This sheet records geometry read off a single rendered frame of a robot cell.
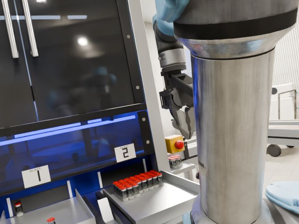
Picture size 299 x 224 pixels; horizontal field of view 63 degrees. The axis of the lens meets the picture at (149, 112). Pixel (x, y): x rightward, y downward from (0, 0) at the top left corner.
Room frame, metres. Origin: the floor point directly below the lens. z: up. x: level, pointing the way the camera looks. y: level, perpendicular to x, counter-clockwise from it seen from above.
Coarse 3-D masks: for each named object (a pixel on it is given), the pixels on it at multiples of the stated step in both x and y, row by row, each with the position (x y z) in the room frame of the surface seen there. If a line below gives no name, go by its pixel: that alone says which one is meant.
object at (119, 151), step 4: (128, 144) 1.02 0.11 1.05; (132, 144) 1.02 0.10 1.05; (116, 148) 0.99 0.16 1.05; (120, 148) 1.00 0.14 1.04; (128, 148) 1.01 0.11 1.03; (132, 148) 1.02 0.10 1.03; (116, 152) 0.99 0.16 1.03; (120, 152) 1.00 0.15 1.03; (128, 152) 1.01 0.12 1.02; (132, 152) 1.02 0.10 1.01; (116, 156) 0.99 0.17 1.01; (120, 156) 1.00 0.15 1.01; (132, 156) 1.02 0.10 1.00; (120, 160) 1.00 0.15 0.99
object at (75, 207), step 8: (64, 200) 0.96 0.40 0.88; (72, 200) 0.95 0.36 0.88; (80, 200) 0.89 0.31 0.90; (40, 208) 0.92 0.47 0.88; (48, 208) 0.91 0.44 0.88; (56, 208) 0.89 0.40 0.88; (64, 208) 0.88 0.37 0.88; (72, 208) 0.86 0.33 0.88; (80, 208) 0.85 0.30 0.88; (88, 208) 0.75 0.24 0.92; (16, 216) 0.88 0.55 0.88; (24, 216) 0.87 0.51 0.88; (32, 216) 0.86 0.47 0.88; (40, 216) 0.84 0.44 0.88; (48, 216) 0.83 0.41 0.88; (56, 216) 0.82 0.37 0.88; (64, 216) 0.81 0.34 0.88; (72, 216) 0.79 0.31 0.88; (80, 216) 0.78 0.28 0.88; (88, 216) 0.77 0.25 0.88
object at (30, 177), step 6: (36, 168) 0.86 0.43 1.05; (42, 168) 0.87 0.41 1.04; (24, 174) 0.85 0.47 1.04; (30, 174) 0.85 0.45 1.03; (36, 174) 0.86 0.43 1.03; (42, 174) 0.87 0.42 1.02; (48, 174) 0.88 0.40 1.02; (24, 180) 0.84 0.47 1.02; (30, 180) 0.85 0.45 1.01; (36, 180) 0.86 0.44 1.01; (42, 180) 0.87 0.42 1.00; (48, 180) 0.88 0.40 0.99; (24, 186) 0.84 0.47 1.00; (30, 186) 0.85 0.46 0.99
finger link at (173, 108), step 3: (171, 102) 0.67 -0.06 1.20; (171, 105) 0.67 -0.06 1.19; (174, 105) 0.67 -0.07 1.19; (171, 108) 0.67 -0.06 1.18; (174, 108) 0.67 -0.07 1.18; (177, 108) 0.67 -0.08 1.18; (171, 111) 0.67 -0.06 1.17; (174, 111) 0.67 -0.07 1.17; (171, 114) 0.68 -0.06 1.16; (174, 114) 0.67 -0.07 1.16; (177, 114) 0.67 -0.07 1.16; (174, 117) 0.67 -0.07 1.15; (177, 117) 0.67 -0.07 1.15; (177, 120) 0.67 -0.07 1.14; (177, 123) 0.68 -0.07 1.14
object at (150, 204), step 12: (168, 180) 0.98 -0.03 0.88; (180, 180) 0.89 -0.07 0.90; (144, 192) 0.89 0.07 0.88; (156, 192) 0.87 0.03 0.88; (168, 192) 0.85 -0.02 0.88; (180, 192) 0.83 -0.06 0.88; (192, 192) 0.81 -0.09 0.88; (120, 204) 0.82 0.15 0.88; (132, 204) 0.80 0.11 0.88; (144, 204) 0.79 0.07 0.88; (156, 204) 0.77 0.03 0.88; (168, 204) 0.75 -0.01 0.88; (180, 204) 0.67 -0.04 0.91; (192, 204) 0.69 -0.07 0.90; (132, 216) 0.64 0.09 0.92; (144, 216) 0.70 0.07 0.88; (156, 216) 0.64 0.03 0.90; (168, 216) 0.66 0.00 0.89
